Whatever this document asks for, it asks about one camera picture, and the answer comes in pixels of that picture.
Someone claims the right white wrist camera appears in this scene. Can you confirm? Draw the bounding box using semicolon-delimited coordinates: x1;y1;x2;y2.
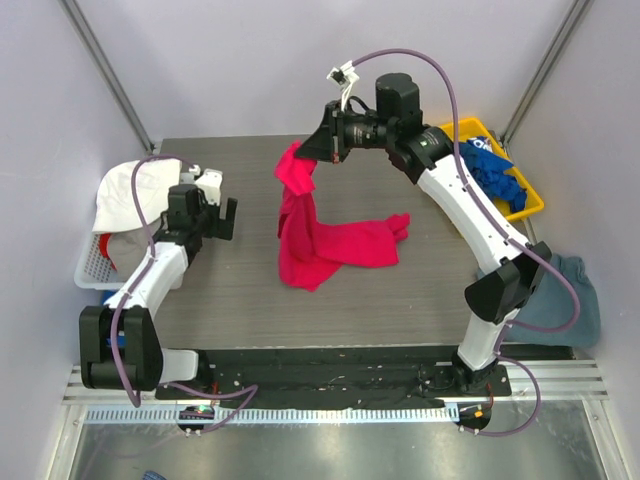
326;60;360;100

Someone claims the blue cloth at left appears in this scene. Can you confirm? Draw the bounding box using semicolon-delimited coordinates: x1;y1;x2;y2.
101;291;114;304

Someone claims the white t shirt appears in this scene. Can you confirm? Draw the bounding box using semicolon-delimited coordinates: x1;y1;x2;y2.
92;158;182;234

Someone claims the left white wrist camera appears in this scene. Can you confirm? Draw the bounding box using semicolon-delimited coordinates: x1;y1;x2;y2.
180;165;223;205

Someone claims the blue t shirt in tray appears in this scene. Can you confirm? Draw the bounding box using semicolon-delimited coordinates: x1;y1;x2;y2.
458;136;527;213

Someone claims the white plastic basket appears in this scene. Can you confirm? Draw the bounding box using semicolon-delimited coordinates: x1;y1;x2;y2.
74;233;124;291

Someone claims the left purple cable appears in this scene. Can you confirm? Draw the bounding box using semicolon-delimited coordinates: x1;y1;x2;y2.
109;154;260;434

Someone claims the pink t shirt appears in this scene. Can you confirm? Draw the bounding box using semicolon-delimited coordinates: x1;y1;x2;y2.
274;141;411;292

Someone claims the white slotted cable duct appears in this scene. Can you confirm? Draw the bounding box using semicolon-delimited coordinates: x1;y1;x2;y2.
85;403;459;425

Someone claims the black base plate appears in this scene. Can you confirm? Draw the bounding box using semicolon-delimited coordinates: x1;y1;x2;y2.
186;346;512;410

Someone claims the grey-blue t shirt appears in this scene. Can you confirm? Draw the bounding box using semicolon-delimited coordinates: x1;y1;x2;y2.
505;253;601;348

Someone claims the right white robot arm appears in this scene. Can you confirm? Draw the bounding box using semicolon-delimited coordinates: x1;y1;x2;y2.
295;101;551;395

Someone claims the grey t shirt in basket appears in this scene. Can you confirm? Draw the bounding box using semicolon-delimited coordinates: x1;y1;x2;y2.
107;228;148;282

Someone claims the yellow plastic tray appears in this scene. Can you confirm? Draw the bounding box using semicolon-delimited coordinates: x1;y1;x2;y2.
458;117;544;223

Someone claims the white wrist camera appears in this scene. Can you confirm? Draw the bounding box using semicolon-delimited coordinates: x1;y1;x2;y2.
326;60;360;100
180;165;223;205

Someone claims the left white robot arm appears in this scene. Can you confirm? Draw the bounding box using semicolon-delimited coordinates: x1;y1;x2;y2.
79;184;238;399

